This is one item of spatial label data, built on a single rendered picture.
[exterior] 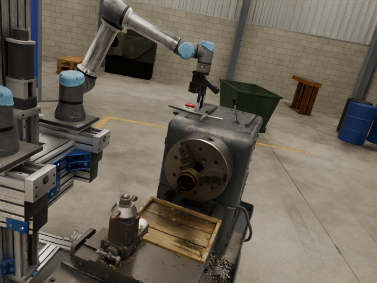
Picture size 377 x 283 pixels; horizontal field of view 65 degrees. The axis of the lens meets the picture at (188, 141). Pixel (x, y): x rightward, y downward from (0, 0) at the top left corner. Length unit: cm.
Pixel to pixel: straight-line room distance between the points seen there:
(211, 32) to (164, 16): 177
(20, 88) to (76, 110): 30
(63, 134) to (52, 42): 1091
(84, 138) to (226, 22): 1006
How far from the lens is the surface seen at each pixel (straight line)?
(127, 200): 92
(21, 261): 181
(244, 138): 147
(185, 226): 135
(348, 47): 1251
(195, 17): 1128
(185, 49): 142
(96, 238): 110
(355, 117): 756
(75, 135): 159
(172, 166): 142
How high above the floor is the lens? 167
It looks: 20 degrees down
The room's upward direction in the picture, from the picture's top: 11 degrees clockwise
